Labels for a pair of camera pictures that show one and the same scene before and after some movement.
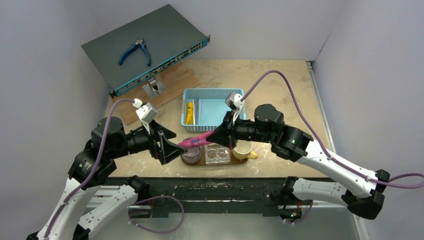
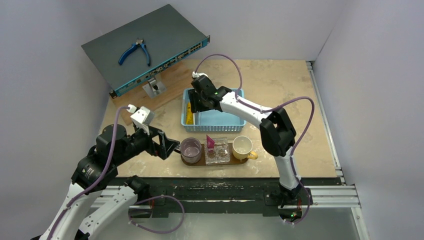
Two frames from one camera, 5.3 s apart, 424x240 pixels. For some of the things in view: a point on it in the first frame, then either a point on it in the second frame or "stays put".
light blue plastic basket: (204, 110) stays put
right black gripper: (230, 131) -> (198, 100)
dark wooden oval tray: (202, 161) stays put
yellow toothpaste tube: (189, 115) stays put
